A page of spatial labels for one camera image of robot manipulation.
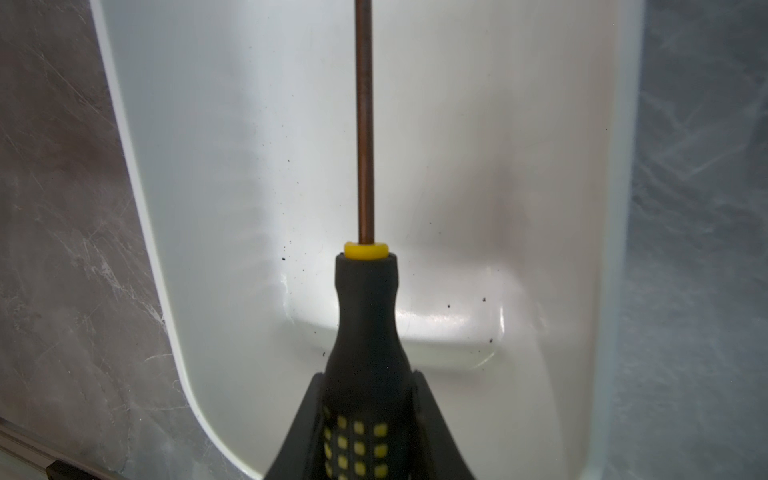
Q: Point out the white plastic bin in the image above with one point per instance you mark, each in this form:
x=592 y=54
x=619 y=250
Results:
x=503 y=145

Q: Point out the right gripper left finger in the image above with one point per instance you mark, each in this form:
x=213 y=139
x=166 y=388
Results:
x=301 y=455

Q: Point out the black yellow screwdriver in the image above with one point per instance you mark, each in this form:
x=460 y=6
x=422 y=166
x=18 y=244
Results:
x=367 y=387

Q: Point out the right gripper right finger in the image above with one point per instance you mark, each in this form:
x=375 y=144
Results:
x=435 y=454

